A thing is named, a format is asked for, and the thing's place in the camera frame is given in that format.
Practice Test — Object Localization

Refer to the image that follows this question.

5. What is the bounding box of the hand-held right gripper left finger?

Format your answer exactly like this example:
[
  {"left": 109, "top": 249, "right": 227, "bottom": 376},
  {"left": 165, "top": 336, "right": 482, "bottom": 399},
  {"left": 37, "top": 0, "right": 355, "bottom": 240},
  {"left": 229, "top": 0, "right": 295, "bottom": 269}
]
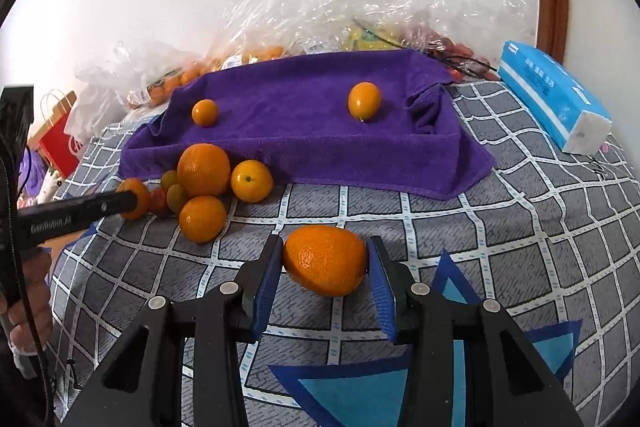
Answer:
[{"left": 62, "top": 234, "right": 286, "bottom": 427}]

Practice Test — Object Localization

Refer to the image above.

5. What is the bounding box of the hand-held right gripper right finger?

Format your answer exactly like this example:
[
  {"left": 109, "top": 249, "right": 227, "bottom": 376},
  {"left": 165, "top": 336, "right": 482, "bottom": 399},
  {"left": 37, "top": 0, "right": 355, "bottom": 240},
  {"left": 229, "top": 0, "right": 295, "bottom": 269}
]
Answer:
[{"left": 367, "top": 235, "right": 586, "bottom": 427}]

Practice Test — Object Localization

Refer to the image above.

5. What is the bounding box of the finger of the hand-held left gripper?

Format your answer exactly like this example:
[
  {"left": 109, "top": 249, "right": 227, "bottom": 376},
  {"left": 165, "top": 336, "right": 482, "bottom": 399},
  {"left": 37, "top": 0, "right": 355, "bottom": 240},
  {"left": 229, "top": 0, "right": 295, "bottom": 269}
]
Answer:
[{"left": 94, "top": 188, "right": 141, "bottom": 224}]

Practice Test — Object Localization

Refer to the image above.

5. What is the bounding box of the small mandarin orange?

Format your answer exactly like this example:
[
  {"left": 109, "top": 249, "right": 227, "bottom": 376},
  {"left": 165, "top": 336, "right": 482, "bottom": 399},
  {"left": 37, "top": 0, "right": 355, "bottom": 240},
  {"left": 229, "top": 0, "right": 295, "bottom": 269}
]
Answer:
[{"left": 116, "top": 177, "right": 151, "bottom": 222}]

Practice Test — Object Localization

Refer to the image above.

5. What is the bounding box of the red cherry tomato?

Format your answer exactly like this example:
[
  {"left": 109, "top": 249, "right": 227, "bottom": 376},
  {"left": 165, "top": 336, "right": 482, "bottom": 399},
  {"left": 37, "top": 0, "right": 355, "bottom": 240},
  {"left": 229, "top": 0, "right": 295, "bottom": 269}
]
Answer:
[{"left": 149, "top": 189, "right": 170, "bottom": 217}]

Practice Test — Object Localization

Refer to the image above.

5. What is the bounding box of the large oval orange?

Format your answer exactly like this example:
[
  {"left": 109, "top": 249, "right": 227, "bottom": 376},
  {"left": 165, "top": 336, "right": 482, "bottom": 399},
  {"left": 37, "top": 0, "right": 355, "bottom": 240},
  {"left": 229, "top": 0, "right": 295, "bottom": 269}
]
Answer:
[{"left": 283, "top": 226, "right": 369, "bottom": 299}]

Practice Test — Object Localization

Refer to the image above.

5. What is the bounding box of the large round orange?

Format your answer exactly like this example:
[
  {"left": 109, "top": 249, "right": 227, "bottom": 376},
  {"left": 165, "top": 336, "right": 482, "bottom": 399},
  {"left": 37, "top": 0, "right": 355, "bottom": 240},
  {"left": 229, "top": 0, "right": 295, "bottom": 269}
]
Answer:
[{"left": 176, "top": 143, "right": 232, "bottom": 198}]

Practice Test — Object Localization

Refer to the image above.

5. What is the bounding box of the medium orange with stem dot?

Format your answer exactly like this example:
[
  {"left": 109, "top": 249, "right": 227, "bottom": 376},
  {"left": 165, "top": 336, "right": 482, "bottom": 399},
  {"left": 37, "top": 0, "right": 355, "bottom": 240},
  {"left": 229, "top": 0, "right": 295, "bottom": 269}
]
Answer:
[{"left": 230, "top": 159, "right": 274, "bottom": 204}]

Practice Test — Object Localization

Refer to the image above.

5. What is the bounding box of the purple towel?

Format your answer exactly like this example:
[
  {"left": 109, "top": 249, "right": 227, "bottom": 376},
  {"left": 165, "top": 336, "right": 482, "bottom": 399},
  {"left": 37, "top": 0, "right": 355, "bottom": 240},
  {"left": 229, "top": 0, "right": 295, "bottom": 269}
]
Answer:
[{"left": 117, "top": 48, "right": 496, "bottom": 201}]

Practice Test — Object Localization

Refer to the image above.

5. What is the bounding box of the person's left hand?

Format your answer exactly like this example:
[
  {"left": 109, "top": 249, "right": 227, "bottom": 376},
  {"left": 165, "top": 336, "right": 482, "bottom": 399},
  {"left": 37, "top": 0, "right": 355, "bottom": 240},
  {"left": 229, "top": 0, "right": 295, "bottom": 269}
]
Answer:
[{"left": 1, "top": 251, "right": 54, "bottom": 354}]

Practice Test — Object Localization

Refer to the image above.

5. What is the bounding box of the red paper bag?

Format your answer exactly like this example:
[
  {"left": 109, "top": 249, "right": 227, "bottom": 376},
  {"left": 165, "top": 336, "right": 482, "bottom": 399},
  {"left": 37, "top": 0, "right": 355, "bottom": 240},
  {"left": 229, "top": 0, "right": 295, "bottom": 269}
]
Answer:
[{"left": 30, "top": 89, "right": 96, "bottom": 180}]

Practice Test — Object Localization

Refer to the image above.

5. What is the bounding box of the medium round orange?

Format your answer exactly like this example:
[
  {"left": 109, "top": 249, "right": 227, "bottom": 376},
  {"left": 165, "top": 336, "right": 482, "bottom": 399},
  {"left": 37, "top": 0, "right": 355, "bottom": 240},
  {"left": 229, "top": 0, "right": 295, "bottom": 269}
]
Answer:
[{"left": 178, "top": 195, "right": 228, "bottom": 244}]

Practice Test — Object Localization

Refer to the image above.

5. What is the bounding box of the small round orange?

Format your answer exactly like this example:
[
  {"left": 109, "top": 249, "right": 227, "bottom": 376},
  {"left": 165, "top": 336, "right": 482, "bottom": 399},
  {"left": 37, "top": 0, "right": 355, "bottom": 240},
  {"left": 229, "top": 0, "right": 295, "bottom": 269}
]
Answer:
[{"left": 191, "top": 99, "right": 220, "bottom": 128}]

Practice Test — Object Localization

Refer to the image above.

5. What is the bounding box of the pile of bagged mandarins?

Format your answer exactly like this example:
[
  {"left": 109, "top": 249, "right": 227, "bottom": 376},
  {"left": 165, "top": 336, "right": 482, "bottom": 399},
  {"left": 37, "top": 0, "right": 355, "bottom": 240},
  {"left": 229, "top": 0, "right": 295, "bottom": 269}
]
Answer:
[{"left": 130, "top": 62, "right": 211, "bottom": 108}]

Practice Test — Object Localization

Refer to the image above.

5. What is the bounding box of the clear plastic bag of mandarins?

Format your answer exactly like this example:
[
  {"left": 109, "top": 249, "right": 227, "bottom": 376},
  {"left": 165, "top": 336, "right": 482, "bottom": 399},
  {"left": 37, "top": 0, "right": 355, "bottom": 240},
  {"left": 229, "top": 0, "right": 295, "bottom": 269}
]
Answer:
[{"left": 74, "top": 39, "right": 206, "bottom": 108}]

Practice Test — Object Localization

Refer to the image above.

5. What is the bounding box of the oval kumquat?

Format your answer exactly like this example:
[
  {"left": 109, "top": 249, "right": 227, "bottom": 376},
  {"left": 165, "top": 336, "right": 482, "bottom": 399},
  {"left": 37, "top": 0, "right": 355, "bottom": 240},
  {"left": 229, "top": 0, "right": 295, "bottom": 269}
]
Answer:
[{"left": 348, "top": 82, "right": 382, "bottom": 120}]

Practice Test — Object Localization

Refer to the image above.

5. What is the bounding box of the pile of bagged kumquats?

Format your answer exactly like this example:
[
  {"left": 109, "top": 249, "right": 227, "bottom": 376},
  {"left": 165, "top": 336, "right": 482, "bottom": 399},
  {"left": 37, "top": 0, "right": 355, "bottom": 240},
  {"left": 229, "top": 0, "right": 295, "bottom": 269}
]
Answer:
[{"left": 210, "top": 44, "right": 287, "bottom": 68}]

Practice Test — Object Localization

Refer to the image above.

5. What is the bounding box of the clear plastic bag of kumquats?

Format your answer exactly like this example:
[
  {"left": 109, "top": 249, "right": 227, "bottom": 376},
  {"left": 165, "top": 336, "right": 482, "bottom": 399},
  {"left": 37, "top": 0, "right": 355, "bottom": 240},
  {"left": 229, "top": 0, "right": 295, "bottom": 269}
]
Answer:
[{"left": 200, "top": 0, "right": 313, "bottom": 72}]

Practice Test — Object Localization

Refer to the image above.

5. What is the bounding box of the pile of bagged cherry tomatoes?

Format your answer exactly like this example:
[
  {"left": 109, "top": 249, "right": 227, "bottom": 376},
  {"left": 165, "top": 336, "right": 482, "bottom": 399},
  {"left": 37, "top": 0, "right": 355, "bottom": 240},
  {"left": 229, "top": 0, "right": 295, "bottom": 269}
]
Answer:
[{"left": 425, "top": 32, "right": 501, "bottom": 82}]

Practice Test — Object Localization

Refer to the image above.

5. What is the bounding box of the bagged yellow fruit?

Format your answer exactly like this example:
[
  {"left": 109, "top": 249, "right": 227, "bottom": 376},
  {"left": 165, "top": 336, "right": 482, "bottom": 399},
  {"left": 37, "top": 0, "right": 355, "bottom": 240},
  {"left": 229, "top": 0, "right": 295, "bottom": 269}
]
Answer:
[{"left": 340, "top": 23, "right": 401, "bottom": 52}]

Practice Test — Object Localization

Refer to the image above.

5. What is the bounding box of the blue tissue pack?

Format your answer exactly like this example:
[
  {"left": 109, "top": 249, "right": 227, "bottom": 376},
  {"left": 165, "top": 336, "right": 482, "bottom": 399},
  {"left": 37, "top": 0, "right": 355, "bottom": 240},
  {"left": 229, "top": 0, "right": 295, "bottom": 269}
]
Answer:
[{"left": 497, "top": 39, "right": 613, "bottom": 155}]

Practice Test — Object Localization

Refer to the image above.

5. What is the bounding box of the clear plastic bag of tomatoes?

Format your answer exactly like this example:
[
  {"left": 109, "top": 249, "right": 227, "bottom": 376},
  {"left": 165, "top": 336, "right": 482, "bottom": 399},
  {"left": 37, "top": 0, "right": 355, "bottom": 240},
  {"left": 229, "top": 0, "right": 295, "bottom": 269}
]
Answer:
[{"left": 400, "top": 0, "right": 542, "bottom": 82}]

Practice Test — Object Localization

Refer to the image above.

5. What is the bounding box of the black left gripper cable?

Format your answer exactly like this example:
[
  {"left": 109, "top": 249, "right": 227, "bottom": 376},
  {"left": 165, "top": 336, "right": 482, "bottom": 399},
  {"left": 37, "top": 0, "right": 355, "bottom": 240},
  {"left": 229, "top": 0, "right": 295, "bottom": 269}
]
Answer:
[{"left": 15, "top": 277, "right": 57, "bottom": 427}]

